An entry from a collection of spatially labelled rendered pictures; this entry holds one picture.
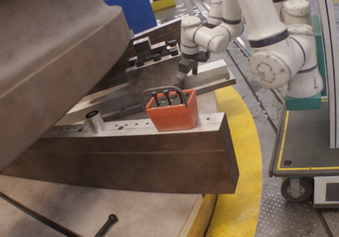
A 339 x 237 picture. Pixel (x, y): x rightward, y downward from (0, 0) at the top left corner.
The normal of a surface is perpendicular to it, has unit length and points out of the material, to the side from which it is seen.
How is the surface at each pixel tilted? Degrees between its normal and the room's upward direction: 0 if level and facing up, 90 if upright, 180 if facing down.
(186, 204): 0
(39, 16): 90
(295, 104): 90
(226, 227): 0
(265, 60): 92
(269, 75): 99
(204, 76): 72
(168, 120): 97
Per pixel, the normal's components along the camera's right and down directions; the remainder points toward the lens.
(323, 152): -0.29, -0.85
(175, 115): -0.25, 0.61
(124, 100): -0.04, 0.15
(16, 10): 0.90, -0.09
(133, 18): 0.02, 0.44
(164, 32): 0.41, 0.30
